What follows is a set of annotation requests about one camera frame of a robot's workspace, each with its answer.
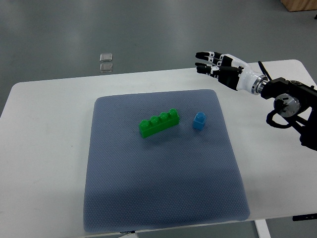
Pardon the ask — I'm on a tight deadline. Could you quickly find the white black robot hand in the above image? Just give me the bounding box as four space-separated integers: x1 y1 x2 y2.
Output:
195 52 270 95

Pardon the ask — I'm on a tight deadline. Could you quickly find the blue toy block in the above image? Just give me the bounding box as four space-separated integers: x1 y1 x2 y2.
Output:
192 112 207 130

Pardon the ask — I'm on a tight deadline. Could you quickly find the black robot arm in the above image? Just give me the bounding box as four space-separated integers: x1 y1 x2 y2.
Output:
261 77 317 150

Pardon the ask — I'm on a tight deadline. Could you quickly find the green four-stud toy block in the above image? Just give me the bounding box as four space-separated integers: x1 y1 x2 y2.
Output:
139 108 180 138

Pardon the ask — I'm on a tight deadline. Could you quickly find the wooden box corner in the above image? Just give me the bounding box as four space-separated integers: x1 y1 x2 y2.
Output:
281 0 317 12

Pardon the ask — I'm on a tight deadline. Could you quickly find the blue-grey textured mat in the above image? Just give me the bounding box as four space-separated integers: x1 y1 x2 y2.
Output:
84 89 250 233

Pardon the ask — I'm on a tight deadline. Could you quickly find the upper metal floor plate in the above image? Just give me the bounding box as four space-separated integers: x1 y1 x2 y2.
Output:
100 53 113 62

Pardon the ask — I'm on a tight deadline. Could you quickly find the white table leg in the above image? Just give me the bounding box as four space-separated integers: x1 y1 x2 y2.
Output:
255 219 271 238

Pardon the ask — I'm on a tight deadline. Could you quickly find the black table control panel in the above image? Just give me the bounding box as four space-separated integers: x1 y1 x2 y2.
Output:
292 213 317 222

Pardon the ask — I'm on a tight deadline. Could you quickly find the black label under table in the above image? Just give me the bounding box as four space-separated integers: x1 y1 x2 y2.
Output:
120 231 135 235

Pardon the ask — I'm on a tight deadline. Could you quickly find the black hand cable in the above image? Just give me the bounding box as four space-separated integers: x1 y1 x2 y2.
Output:
258 60 273 81

